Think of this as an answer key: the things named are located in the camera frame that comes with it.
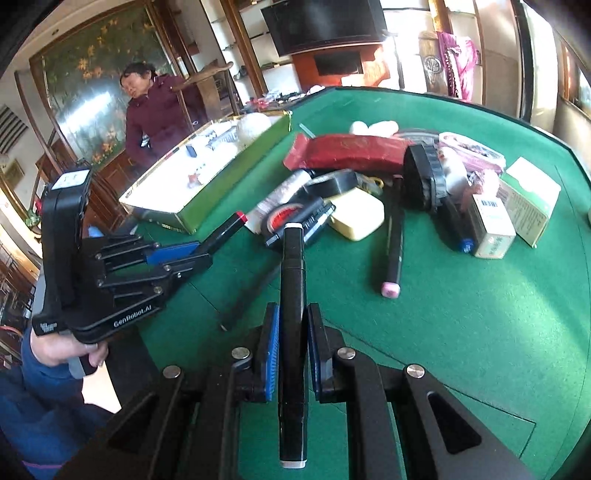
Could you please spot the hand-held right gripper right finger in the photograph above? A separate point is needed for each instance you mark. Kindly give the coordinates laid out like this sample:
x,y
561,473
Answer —
x,y
316,355

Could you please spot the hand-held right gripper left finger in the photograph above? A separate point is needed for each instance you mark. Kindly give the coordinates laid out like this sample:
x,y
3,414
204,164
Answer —
x,y
272,350

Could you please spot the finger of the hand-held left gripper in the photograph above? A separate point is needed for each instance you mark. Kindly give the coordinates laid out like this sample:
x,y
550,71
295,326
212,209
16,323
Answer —
x,y
171,253
184,270

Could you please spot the pens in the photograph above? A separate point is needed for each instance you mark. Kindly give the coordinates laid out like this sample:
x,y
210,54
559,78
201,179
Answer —
x,y
293,323

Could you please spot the black pen red cap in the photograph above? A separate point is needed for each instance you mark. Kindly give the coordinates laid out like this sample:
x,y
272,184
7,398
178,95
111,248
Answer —
x,y
221,233

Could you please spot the green gold cardboard box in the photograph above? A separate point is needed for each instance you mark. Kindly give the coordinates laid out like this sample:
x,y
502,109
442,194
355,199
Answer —
x,y
221,194

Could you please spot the long grey white carton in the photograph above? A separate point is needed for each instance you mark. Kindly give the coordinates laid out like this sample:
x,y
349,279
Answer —
x,y
217,137

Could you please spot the clear white tube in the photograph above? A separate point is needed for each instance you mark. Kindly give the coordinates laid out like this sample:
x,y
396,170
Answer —
x,y
281,190

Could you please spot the black barcode case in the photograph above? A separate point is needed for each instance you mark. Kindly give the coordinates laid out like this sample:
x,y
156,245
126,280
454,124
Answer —
x,y
316,219

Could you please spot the black marker pink cap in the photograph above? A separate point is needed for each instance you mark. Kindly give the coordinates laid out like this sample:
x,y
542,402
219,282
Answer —
x,y
392,240

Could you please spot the white fluffy ball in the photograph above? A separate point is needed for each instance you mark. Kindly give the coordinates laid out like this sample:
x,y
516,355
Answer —
x,y
253,128

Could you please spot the red foil packet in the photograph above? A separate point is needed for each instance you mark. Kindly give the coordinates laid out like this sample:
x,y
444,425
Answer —
x,y
351,152

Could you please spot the black ribbed round plastic part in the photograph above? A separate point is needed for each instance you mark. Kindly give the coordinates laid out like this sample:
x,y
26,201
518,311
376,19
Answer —
x,y
422,175

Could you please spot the small white barcode box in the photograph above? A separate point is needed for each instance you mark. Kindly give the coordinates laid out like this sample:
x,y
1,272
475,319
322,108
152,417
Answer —
x,y
491,224

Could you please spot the plain white plastic bottle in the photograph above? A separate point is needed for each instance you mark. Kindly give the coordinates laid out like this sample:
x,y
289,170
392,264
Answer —
x,y
361,128

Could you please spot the white bottle red label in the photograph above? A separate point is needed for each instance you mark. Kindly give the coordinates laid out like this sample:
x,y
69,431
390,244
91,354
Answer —
x,y
452,170

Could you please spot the white bottle orange cap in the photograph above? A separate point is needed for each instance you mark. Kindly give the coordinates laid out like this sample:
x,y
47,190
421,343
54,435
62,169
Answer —
x,y
387,128

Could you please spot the pink fluffy hair clip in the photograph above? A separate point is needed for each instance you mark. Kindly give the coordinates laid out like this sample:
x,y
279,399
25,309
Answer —
x,y
485,182

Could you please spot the white green carton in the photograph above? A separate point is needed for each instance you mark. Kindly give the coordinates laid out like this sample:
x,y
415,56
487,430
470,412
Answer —
x,y
526,203

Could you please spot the pink oval hair-tie box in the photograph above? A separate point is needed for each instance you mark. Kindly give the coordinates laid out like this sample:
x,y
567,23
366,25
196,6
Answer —
x,y
475,147

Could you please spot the person's left forearm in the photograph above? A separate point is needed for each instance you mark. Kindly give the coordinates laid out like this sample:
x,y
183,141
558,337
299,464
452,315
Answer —
x,y
41,410

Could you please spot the person's left hand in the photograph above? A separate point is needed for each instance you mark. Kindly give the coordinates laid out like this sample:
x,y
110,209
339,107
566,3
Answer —
x,y
55,348

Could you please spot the wooden armchair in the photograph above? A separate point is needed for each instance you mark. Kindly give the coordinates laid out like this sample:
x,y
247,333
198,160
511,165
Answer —
x,y
207,74

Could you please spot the pile of assorted trinkets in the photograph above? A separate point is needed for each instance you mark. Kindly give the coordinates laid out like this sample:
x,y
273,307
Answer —
x,y
272,99

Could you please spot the round table control panel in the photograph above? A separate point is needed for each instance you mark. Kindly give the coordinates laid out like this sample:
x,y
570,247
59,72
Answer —
x,y
418,134

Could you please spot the red wooden television cabinet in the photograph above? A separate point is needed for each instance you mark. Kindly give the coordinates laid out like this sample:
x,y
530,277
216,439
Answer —
x,y
341,64

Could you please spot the black flat television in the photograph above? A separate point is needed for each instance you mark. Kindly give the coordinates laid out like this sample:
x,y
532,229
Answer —
x,y
323,23

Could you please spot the carved wooden chair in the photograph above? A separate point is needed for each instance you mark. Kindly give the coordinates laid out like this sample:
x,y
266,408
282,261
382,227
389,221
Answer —
x,y
431,64

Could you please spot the magenta cloth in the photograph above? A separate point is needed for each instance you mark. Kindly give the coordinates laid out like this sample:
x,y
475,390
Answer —
x,y
461,60

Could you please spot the wooden framed window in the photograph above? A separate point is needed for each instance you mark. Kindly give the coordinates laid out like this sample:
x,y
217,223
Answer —
x,y
577,78

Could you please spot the large floral wall painting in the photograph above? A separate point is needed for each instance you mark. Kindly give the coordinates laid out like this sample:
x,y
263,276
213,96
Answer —
x,y
87,92

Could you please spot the wooden wall shelf unit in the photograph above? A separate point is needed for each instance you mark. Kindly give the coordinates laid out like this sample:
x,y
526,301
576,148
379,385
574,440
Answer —
x,y
240,55

